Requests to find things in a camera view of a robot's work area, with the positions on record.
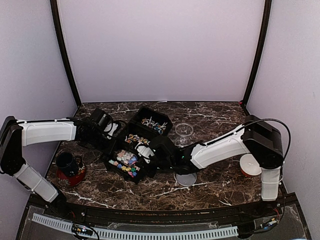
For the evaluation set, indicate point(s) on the orange and white bowl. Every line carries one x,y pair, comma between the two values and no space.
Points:
249,166

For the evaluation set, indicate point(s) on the left black frame post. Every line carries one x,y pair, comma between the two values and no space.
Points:
63,51

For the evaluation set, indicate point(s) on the clear plastic jar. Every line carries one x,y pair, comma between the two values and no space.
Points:
184,132

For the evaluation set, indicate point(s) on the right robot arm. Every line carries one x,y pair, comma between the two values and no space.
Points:
255,136

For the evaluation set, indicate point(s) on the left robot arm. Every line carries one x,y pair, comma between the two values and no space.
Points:
16,135

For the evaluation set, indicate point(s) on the pile of small candies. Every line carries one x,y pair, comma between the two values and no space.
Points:
136,139

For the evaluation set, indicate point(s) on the black bin with small candies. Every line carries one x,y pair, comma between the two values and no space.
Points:
134,129

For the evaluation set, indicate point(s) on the black bin with flower candies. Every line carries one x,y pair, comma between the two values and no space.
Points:
107,155

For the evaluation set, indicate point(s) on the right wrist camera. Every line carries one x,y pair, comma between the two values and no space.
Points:
145,152

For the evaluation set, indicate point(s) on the pile of flower candies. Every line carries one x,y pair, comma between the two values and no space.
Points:
125,161

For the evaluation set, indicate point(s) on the right black frame post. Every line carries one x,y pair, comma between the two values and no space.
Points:
258,53

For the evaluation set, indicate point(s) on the black bin with lollipops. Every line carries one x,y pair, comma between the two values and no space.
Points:
146,112

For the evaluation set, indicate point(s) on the pile of lollipops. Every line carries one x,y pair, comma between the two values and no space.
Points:
160,127

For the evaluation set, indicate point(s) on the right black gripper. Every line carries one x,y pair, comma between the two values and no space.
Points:
155,170

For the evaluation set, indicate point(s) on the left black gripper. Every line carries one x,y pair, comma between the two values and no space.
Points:
112,145

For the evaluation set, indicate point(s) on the black frame post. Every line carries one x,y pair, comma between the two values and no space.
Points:
258,53
63,51

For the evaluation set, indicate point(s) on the silver jar lid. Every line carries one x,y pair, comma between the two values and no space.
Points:
186,180

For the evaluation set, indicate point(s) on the dark blue mug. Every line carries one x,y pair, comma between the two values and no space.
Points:
69,164

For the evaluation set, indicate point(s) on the black front rail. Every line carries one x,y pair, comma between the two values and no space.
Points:
237,214

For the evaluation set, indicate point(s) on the white slotted cable duct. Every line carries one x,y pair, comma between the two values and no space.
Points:
99,233

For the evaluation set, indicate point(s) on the red floral saucer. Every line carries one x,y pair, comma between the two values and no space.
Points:
71,181

